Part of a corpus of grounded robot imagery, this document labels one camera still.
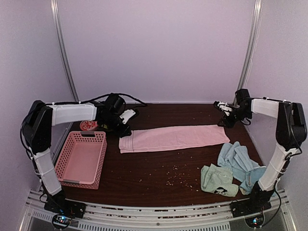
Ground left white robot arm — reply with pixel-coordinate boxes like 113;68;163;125
20;93;137;214

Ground aluminium front rail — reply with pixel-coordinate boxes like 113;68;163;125
18;190;298;231

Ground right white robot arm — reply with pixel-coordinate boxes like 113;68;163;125
214;89;308;213

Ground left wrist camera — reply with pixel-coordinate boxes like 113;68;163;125
119;109;139;124

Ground blue towel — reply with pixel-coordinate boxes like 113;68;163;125
218;141;267;195

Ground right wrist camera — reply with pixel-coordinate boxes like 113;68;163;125
213;101;233;112

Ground pink towel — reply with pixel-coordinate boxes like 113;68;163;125
119;125;230;154

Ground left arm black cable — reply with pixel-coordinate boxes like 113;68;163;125
20;92;148;154

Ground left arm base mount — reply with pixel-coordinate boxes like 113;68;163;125
44;201;86;230

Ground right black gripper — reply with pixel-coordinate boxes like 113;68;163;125
218;106;252;128

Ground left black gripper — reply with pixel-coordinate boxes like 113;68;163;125
101;114;132;138

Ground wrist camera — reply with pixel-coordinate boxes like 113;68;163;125
119;109;139;124
213;101;233;112

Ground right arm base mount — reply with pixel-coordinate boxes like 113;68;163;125
230;200;271;229

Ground green towel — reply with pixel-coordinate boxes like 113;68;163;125
200;164;239;197

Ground left aluminium frame post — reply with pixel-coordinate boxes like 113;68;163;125
50;0;80;103

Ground pink plastic basket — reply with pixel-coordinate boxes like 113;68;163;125
55;131;107;190

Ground aluminium frame post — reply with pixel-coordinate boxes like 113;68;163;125
50;0;80;103
236;0;263;91

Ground right aluminium frame post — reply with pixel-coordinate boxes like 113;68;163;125
236;0;263;91

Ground red patterned bowl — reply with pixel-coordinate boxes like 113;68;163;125
79;120;99;131

